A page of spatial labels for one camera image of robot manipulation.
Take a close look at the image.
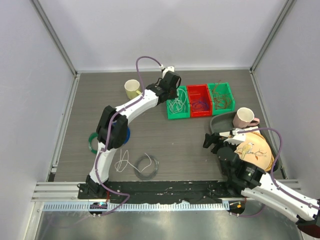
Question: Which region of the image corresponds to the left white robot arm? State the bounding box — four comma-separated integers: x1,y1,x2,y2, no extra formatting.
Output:
78,66,182,200

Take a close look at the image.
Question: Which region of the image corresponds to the green plastic bin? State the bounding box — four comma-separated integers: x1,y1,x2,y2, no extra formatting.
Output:
166,86,191,120
207,81,236,116

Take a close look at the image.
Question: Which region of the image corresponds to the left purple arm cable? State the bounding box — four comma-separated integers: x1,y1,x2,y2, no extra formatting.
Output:
96,55,166,201

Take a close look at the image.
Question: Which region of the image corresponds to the yellow ceramic mug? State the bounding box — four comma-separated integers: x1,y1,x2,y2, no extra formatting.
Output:
124,79,142,100

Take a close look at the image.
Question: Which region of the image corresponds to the pink ceramic mug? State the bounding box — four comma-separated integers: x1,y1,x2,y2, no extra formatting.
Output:
232,107,260,129

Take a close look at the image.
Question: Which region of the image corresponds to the grey coiled cable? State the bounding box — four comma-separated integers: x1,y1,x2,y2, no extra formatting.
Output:
133,154,160,180

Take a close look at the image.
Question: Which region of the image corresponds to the bird pattern plate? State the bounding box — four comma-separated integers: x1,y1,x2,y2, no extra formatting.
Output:
234,131,274,172

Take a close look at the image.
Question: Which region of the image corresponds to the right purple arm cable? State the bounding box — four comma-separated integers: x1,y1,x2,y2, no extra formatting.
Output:
237,127,320,208

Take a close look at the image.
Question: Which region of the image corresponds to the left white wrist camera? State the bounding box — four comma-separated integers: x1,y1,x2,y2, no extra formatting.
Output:
159,64,175,78

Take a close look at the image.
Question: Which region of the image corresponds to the right green plastic bin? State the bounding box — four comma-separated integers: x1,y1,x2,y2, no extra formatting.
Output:
207,81,236,116

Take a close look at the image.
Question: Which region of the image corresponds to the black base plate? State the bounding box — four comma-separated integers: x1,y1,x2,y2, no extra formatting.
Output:
77,180,240,205

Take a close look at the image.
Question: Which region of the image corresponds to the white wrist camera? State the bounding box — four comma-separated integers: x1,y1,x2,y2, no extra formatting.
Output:
219,128,246,145
159,64,175,78

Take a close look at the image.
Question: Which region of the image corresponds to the left green plastic bin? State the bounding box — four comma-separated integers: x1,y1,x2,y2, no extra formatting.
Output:
166,86,191,120

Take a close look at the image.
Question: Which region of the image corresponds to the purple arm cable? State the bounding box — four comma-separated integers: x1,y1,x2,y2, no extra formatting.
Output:
96,55,166,201
237,127,320,208

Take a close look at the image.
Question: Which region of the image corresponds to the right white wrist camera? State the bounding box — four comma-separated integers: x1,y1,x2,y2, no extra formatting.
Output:
219,128,246,145

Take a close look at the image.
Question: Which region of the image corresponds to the dark grey tray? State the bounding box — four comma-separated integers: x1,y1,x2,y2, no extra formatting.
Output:
210,111,277,160

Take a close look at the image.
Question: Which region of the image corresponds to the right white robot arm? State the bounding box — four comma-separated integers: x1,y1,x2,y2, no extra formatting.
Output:
203,128,320,238

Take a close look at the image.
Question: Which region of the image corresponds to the red plastic bin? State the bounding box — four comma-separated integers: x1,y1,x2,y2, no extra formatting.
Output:
186,84,213,118

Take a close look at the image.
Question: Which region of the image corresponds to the blue coiled cable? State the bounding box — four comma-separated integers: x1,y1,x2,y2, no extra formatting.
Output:
112,121,132,146

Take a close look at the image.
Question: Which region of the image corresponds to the red thin cable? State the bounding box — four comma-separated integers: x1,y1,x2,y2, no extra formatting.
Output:
211,79,235,111

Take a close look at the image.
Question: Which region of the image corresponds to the white slotted cable duct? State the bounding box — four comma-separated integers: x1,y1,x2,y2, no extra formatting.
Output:
42,201,230,212

